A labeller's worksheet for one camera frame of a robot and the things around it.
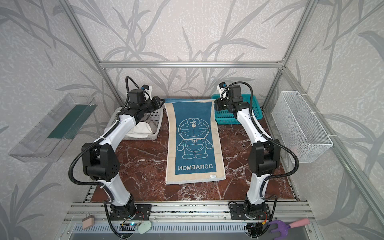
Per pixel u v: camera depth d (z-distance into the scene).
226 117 1.02
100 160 0.50
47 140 0.64
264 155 0.50
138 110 0.68
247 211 0.66
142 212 0.72
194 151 0.96
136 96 0.67
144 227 0.69
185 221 0.71
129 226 0.71
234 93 0.67
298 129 0.64
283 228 0.69
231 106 0.65
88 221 0.70
